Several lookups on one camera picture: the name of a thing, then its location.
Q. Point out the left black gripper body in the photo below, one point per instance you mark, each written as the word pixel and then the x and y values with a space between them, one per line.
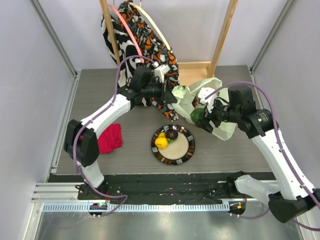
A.
pixel 153 91

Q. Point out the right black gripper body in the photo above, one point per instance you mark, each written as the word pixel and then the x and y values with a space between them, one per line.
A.
pixel 207 116

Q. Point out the green fake avocado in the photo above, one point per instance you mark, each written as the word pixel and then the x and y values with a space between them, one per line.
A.
pixel 196 115

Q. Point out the pale green plastic bag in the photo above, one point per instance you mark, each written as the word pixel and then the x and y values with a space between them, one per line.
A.
pixel 185 96

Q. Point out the beige plate with dark rim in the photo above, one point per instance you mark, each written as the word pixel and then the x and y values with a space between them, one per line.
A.
pixel 178 152

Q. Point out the dark purple fake mangosteen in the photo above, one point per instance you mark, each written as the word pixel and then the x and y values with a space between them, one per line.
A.
pixel 171 135

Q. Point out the yellow fake pear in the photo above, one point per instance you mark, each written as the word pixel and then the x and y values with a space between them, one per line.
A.
pixel 161 141

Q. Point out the dark red fake grapes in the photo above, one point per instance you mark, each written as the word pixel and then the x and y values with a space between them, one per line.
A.
pixel 195 102

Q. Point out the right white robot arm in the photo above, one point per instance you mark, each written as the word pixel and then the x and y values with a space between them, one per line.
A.
pixel 295 194

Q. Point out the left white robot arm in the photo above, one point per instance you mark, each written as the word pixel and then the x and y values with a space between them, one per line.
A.
pixel 81 138

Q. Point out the wooden clothes rack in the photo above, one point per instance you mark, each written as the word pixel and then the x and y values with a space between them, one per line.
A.
pixel 189 72

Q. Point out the zebra print garment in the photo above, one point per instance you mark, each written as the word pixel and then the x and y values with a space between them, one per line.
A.
pixel 120 50

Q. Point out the orange grey camouflage garment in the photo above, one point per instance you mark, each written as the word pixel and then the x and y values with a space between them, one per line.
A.
pixel 152 47

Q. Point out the red cloth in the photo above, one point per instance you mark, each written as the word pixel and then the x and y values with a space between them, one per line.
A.
pixel 110 139

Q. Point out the cream clothes hanger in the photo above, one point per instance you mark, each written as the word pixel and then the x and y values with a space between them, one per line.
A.
pixel 145 14

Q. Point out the pink clothes hanger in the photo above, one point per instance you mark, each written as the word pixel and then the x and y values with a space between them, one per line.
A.
pixel 130 34

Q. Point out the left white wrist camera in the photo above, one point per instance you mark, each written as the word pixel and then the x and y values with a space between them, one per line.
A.
pixel 159 71

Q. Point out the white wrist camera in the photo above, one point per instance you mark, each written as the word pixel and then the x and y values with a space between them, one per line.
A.
pixel 202 95
pixel 159 71

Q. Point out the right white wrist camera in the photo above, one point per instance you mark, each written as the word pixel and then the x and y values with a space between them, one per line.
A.
pixel 202 95

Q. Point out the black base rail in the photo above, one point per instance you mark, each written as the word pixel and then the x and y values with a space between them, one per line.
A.
pixel 156 189

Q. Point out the white slotted cable duct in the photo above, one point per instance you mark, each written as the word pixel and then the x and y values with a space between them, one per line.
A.
pixel 52 207

